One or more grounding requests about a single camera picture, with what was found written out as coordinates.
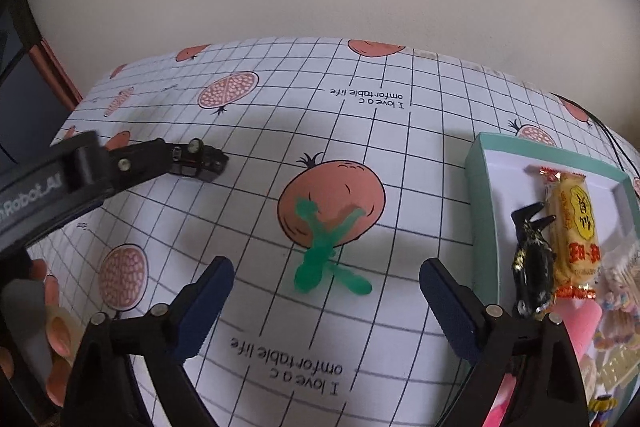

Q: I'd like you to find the yellow snack packet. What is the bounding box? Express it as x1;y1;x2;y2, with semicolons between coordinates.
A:
538;167;601;299

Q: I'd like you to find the grid fruit print tablecloth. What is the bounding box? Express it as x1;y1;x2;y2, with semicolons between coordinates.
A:
30;38;639;426

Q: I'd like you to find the bag of cotton swabs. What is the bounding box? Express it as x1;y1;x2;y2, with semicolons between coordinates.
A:
598;234;639;291

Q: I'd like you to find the multicolour block puzzle toy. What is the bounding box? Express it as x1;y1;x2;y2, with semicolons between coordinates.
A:
588;395;618;427

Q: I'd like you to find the pastel rainbow braided band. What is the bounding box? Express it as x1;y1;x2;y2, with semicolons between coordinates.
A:
593;277;639;351

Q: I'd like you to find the pink plastic toy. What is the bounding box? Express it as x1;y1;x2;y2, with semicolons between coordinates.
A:
484;299;602;426

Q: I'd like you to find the left human hand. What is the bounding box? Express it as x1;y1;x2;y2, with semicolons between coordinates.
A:
1;259;82;407

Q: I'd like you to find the teal white shallow box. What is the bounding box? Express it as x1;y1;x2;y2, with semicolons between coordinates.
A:
463;131;640;427

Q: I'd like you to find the black gold action figure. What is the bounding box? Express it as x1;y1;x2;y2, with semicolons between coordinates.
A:
511;202;556;319

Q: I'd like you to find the white plastic hair claw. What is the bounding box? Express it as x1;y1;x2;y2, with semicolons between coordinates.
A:
591;346;639;403

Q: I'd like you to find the black toy car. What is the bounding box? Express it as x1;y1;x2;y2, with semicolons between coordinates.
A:
169;138;229;182

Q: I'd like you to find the green plastic cactus toy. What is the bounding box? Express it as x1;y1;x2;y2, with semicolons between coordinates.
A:
294;198;372;296

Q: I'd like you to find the dark window frame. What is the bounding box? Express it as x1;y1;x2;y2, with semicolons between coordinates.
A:
0;0;81;171

